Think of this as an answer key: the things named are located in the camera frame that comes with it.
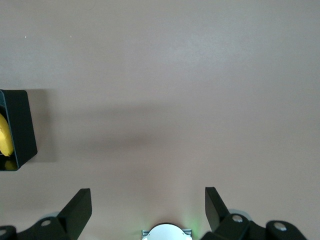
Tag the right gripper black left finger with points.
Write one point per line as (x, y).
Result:
(67, 220)

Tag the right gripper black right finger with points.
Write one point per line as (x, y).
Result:
(225, 225)

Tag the yellow banana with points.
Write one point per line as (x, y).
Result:
(5, 135)

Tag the black rectangular plastic box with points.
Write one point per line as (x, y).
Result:
(22, 125)

